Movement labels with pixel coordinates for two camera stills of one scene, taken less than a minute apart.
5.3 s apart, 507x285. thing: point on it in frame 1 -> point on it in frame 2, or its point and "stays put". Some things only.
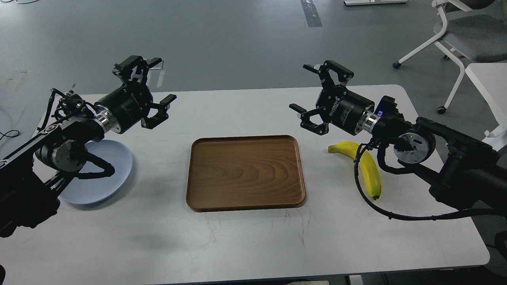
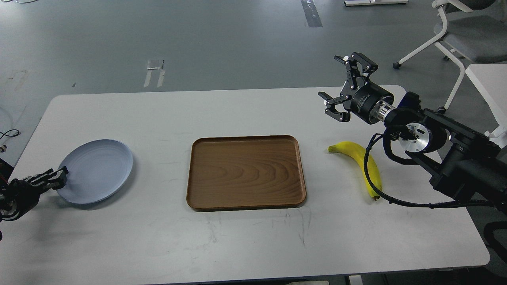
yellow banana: x=366 y=165 stays put
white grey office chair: x=481 y=38 stays put
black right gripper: x=338 y=106 -> x=370 y=102
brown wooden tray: x=244 y=172 stays put
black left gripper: x=126 y=105 -> x=48 y=180
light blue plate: x=88 y=190 stays put
